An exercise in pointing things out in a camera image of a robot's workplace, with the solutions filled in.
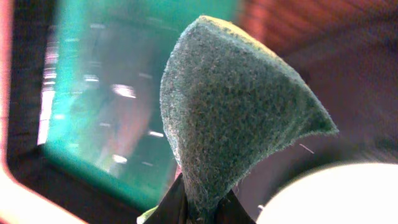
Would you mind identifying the green sponge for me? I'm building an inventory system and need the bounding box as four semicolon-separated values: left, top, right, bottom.
160;16;338;223

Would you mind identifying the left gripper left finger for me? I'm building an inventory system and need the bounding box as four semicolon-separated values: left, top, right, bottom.
144;174;188;224

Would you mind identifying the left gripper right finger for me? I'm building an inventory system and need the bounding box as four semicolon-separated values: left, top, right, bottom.
215;190;255;224

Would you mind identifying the black rectangular water tray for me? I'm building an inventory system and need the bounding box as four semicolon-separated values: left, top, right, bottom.
6;0;241;223

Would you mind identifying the white plate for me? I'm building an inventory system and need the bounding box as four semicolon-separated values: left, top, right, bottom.
257;163;397;224

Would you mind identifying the round black tray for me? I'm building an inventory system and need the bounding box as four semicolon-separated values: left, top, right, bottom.
237;30;397;218

